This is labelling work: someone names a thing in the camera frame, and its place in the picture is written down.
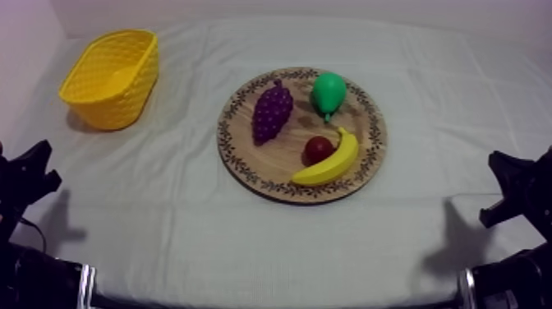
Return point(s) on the yellow plastic basket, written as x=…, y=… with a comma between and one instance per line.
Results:
x=110, y=82

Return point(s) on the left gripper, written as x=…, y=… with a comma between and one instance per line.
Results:
x=23, y=179

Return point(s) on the yellow toy banana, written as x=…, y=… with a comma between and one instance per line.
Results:
x=332, y=166

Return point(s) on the round wooden board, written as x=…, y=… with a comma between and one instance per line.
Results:
x=280, y=168

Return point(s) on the small red fruit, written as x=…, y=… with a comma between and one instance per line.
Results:
x=318, y=149

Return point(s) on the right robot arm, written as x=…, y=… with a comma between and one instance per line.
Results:
x=513, y=280

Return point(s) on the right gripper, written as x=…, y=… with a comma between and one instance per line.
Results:
x=519, y=190

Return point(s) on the purple toy grapes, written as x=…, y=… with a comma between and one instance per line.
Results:
x=271, y=113

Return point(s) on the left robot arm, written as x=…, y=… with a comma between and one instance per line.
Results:
x=34, y=280

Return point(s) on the green toy pear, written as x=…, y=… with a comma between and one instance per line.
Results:
x=328, y=92

